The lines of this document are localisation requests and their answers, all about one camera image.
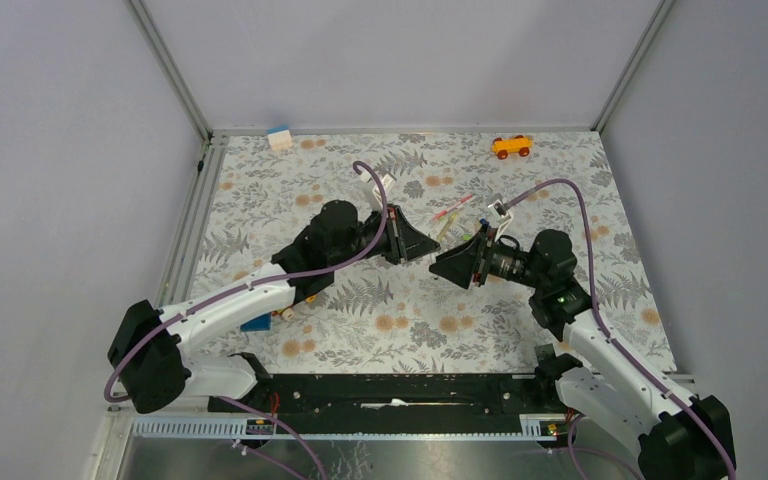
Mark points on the olive yellow marker pen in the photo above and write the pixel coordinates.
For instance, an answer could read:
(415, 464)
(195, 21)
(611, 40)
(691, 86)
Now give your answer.
(450, 220)

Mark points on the red yellow toy brick car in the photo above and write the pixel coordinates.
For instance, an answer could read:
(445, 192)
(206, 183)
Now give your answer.
(298, 310)

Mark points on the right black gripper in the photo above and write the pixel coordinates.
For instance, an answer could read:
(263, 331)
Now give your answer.
(471, 258)

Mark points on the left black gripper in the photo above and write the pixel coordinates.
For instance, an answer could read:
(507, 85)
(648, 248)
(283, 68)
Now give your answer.
(405, 242)

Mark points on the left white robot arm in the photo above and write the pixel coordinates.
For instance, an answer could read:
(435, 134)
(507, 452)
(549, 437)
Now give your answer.
(156, 352)

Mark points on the blue white toy brick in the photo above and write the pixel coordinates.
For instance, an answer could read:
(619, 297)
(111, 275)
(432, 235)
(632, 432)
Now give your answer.
(260, 323)

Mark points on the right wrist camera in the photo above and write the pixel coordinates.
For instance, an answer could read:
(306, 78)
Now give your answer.
(500, 215)

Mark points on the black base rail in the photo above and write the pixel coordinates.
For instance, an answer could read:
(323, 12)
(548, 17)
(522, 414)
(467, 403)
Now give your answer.
(406, 404)

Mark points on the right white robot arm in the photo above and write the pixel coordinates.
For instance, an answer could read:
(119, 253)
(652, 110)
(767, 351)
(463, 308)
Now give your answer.
(672, 432)

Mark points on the pink marker pen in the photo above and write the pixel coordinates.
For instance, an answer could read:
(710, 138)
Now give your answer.
(454, 207)

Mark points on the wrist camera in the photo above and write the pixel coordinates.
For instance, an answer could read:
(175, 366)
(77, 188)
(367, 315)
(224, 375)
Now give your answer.
(500, 215)
(373, 189)

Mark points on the floral patterned table mat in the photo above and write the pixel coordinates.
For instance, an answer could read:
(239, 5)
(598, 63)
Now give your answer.
(381, 318)

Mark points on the orange toy car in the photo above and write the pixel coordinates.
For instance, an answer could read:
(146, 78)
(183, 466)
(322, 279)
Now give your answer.
(519, 145)

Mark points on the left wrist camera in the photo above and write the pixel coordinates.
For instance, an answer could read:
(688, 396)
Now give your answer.
(373, 189)

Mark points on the white block with blue top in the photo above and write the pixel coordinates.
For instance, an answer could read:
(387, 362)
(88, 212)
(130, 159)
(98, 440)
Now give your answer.
(279, 138)

